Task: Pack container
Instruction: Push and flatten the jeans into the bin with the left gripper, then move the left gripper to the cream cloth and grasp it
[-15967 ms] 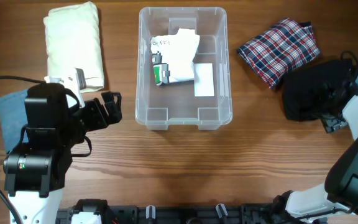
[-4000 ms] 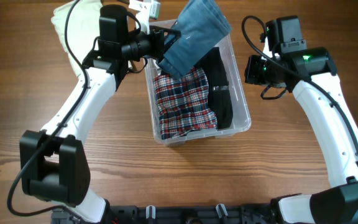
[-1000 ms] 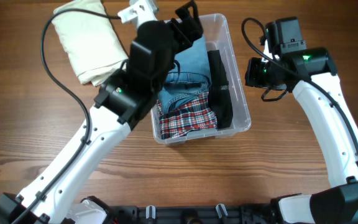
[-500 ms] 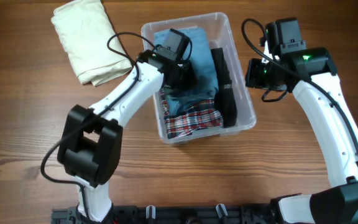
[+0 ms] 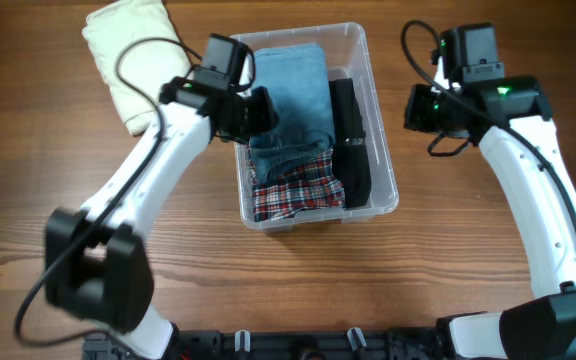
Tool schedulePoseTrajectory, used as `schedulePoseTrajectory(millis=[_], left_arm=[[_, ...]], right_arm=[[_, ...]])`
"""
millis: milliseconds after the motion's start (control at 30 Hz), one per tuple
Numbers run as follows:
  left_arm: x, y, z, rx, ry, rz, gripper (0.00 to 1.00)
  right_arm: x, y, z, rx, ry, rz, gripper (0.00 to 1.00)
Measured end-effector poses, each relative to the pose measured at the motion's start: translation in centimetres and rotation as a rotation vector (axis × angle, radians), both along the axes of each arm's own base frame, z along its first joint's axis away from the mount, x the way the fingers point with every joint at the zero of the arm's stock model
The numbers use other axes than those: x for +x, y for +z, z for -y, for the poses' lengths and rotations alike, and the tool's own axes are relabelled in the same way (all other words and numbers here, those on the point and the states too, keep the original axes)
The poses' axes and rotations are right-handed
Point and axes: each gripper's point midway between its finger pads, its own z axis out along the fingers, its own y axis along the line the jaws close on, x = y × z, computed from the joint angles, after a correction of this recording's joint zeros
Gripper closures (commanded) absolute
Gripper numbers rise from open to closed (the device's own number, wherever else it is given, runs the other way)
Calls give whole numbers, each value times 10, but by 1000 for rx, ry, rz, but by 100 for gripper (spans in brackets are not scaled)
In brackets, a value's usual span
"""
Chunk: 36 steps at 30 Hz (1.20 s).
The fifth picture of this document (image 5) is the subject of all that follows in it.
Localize cream cloth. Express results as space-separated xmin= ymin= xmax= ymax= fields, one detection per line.
xmin=82 ymin=0 xmax=190 ymax=136

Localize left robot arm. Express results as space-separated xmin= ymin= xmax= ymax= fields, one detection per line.
xmin=34 ymin=34 xmax=278 ymax=359

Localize black garment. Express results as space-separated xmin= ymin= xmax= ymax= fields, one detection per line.
xmin=329 ymin=78 xmax=372 ymax=209

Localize red blue plaid shirt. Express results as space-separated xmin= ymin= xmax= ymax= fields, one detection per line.
xmin=248 ymin=150 xmax=345 ymax=222

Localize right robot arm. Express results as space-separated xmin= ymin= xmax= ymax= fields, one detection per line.
xmin=404 ymin=23 xmax=576 ymax=359

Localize clear plastic storage container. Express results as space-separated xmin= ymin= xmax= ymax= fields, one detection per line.
xmin=232 ymin=22 xmax=399 ymax=232

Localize blue jeans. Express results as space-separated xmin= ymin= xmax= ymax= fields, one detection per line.
xmin=250 ymin=43 xmax=335 ymax=184

